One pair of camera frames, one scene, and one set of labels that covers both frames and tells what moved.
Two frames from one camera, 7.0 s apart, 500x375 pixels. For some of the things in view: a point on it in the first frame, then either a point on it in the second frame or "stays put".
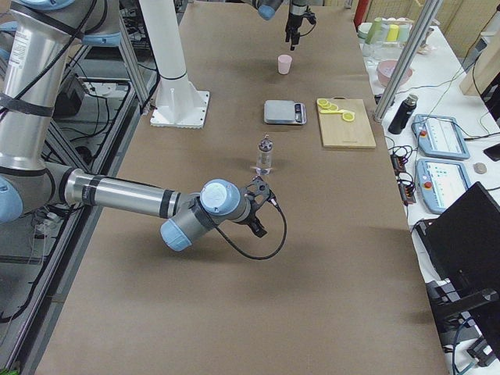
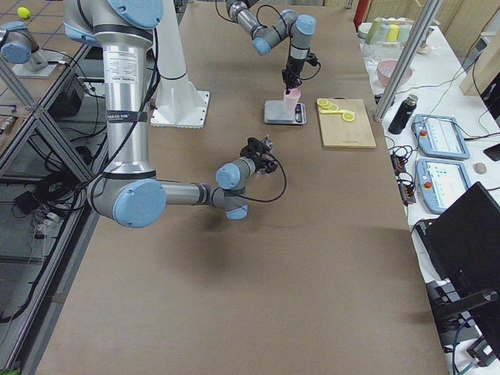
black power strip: [406, 189] stays put
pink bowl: [386, 69] stays put
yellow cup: [393, 33] stays put
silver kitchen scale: [283, 112] stays put
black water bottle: [403, 115] stays put
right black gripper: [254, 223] → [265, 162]
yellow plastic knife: [331, 112] stays put
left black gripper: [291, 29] → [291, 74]
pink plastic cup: [284, 63] → [291, 100]
